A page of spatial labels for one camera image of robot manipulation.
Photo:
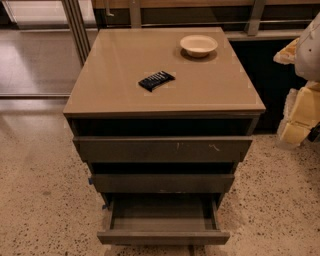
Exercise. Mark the yellow foam-tipped gripper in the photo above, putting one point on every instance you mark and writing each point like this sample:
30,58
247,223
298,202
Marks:
309,55

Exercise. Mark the grey bottom drawer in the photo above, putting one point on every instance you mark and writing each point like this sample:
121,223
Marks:
163,219

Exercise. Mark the grey drawer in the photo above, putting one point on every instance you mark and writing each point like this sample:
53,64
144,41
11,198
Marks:
199,149
163,219
162,183

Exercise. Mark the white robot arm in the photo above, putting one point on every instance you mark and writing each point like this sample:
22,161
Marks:
301,113

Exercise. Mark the grey three-drawer cabinet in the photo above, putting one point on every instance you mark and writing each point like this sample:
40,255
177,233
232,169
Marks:
210,96

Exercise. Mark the grey middle drawer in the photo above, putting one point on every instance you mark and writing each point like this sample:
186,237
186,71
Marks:
162,183

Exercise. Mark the grey top drawer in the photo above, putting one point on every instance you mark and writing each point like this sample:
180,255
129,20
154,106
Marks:
199,149

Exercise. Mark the black object at right edge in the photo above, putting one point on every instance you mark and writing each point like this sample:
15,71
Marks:
314,135

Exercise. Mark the white paper bowl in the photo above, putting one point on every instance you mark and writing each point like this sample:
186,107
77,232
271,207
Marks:
198,46

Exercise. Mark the dark blue snack bar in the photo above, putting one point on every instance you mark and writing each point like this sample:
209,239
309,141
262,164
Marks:
155,80

